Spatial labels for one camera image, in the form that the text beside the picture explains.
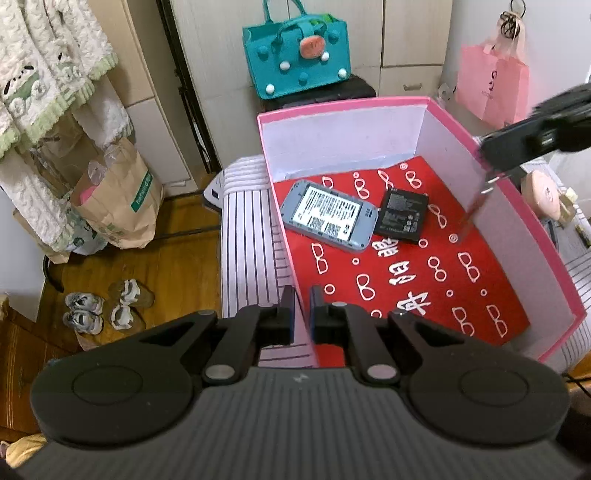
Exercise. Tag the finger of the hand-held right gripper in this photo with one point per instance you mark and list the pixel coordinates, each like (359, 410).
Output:
(512, 143)

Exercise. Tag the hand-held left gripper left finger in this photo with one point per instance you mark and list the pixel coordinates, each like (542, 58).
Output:
(288, 316)

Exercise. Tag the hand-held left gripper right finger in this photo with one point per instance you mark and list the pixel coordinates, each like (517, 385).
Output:
(316, 316)

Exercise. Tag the pink round case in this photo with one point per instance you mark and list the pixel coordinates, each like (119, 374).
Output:
(540, 194)

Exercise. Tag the cream hair claw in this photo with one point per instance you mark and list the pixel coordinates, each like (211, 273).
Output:
(568, 205)

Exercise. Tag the pink cardboard box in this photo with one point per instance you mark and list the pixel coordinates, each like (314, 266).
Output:
(346, 134)

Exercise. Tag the pink paper bag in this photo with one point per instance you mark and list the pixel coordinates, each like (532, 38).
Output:
(489, 83)

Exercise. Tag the striped bedsheet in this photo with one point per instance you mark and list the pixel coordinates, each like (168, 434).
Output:
(249, 249)

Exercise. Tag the red patterned cloth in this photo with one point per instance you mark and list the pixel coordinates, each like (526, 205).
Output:
(415, 286)

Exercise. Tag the grey pocket router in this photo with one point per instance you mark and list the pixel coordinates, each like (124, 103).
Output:
(323, 212)

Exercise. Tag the black flat battery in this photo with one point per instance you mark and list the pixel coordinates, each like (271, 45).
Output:
(400, 214)

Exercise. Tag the white mattress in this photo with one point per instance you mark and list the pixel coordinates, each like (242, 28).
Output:
(213, 194)

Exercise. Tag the black stool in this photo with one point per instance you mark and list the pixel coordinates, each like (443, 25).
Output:
(351, 90)

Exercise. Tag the brown paper bag green label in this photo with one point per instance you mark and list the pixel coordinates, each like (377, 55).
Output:
(124, 203)

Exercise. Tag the grey sneaker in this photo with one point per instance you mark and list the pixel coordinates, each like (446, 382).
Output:
(83, 301)
(83, 321)

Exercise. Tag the teal felt handbag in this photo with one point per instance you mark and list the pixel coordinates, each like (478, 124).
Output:
(295, 55)

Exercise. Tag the black clothes rack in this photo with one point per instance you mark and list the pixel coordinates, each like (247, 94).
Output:
(48, 274)

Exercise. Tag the beige cabinet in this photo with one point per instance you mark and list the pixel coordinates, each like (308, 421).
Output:
(147, 115)

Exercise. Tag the black pole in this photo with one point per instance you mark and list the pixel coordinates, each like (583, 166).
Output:
(184, 92)

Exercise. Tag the white wardrobe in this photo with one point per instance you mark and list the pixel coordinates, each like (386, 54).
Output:
(207, 46)

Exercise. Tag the cream fleece garment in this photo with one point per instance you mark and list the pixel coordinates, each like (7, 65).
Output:
(46, 55)

